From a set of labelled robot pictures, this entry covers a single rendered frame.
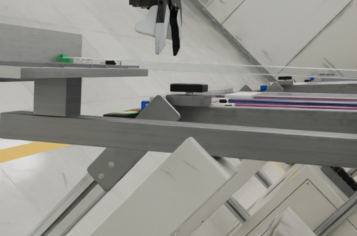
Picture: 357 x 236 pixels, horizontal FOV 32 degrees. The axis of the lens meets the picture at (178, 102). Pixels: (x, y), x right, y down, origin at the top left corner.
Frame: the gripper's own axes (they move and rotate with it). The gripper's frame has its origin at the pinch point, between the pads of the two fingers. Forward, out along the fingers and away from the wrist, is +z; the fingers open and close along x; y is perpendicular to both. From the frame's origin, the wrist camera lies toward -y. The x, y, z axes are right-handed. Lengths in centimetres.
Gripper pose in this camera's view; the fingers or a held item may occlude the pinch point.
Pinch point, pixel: (170, 52)
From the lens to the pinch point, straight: 117.1
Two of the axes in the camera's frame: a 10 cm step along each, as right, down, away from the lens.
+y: -9.6, -0.3, 2.7
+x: -2.7, 0.5, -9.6
